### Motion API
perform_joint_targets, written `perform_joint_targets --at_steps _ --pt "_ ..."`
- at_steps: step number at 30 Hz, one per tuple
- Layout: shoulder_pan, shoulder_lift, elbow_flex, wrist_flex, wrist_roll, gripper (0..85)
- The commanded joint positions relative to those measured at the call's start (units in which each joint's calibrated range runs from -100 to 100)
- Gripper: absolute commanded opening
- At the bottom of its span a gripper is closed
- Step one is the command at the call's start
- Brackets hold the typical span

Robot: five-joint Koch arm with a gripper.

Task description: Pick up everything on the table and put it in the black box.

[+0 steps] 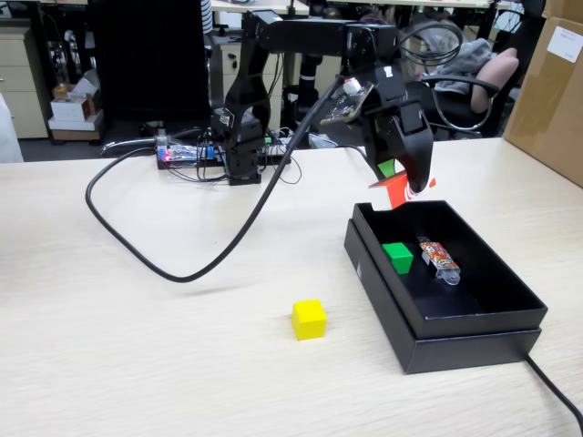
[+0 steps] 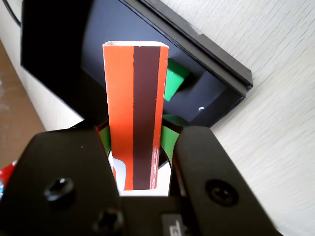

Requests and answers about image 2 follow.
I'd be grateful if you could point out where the red plastic wrapper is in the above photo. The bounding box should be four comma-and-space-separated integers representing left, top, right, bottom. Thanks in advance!
0, 159, 19, 200

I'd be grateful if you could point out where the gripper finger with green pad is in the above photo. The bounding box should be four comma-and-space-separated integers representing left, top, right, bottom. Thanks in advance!
160, 114, 281, 236

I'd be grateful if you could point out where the red orange carton box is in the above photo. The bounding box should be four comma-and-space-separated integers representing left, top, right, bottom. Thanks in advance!
102, 40, 170, 191

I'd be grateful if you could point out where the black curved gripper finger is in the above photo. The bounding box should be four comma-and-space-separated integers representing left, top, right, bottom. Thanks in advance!
0, 120, 128, 236

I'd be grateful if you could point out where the green wooden cube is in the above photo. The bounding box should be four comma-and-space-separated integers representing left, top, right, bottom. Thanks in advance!
163, 59, 190, 102

